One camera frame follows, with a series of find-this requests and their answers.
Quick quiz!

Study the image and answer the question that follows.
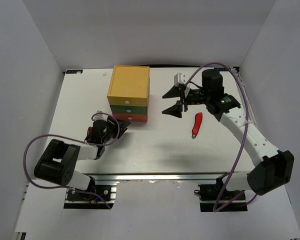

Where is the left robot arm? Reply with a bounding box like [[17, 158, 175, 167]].
[[34, 116, 131, 200]]

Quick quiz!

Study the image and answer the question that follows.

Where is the left blue table sticker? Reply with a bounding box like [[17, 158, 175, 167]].
[[65, 69, 83, 74]]

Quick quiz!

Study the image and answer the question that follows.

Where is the right blue table sticker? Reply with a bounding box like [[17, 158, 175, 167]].
[[213, 67, 232, 72]]

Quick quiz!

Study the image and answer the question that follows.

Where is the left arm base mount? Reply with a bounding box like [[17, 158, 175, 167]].
[[63, 184, 117, 210]]

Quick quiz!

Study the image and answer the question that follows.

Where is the red utility knife left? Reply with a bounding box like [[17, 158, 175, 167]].
[[87, 126, 92, 136]]

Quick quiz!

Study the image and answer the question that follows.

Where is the red utility knife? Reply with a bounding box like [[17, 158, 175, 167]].
[[191, 112, 203, 139], [87, 126, 92, 136]]

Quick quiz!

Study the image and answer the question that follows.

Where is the aluminium right side rail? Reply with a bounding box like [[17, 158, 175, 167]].
[[231, 68, 260, 131]]

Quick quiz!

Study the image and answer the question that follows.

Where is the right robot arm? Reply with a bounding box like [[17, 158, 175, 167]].
[[162, 69, 294, 200]]

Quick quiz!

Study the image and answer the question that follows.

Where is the yellow drawer cabinet shell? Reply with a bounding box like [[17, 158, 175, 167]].
[[107, 65, 150, 99]]

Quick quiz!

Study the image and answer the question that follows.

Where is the aluminium rail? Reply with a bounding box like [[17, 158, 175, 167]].
[[231, 68, 260, 131], [84, 171, 251, 185]]

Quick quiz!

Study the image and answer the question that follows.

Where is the red utility knife centre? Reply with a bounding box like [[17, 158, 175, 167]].
[[191, 112, 203, 139]]

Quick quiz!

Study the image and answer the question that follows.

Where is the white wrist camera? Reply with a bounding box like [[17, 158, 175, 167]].
[[174, 72, 190, 98], [91, 110, 109, 122]]

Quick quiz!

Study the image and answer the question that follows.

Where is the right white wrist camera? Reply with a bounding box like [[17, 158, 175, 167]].
[[174, 72, 190, 98]]

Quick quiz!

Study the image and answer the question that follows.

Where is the red bottom drawer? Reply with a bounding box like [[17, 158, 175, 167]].
[[112, 113, 148, 122]]

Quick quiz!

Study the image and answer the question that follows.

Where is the yellow top drawer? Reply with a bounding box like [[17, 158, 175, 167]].
[[107, 96, 148, 107]]

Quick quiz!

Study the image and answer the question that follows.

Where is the aluminium front rail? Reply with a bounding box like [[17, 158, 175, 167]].
[[84, 171, 251, 185]]

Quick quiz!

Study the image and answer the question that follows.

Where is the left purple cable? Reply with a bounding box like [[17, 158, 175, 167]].
[[23, 112, 122, 209]]

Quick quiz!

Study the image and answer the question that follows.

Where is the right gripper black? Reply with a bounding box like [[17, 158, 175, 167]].
[[161, 85, 210, 119]]

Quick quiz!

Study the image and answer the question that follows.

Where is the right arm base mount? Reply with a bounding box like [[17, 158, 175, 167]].
[[194, 184, 248, 213]]

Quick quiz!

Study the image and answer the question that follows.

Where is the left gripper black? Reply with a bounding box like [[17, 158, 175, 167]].
[[101, 115, 131, 145]]

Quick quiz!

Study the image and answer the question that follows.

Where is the blue table sticker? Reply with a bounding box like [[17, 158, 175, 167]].
[[65, 69, 83, 74], [213, 67, 232, 72]]

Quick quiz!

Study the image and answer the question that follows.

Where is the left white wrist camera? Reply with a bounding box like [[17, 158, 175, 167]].
[[91, 110, 109, 122]]

